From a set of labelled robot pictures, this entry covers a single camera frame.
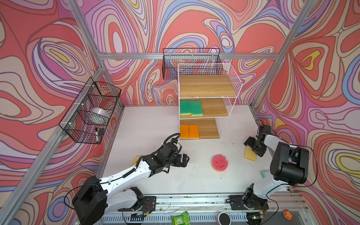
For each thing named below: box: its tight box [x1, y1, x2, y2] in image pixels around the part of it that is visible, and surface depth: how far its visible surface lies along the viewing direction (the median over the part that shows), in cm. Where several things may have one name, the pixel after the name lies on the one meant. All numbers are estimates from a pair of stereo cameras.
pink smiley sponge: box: [211, 154, 229, 172], surface depth 87 cm
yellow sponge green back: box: [190, 100, 204, 117], surface depth 84 cm
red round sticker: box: [282, 209, 294, 222], surface depth 72 cm
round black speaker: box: [216, 212, 232, 225], surface depth 66 cm
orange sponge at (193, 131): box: [188, 124, 200, 139], surface depth 101 cm
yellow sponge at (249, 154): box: [243, 145, 257, 162], surface depth 91 cm
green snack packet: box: [170, 210, 191, 225], surface depth 70 cm
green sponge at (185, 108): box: [180, 100, 192, 116], surface depth 84 cm
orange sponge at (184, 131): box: [180, 124, 190, 139], surface depth 103 cm
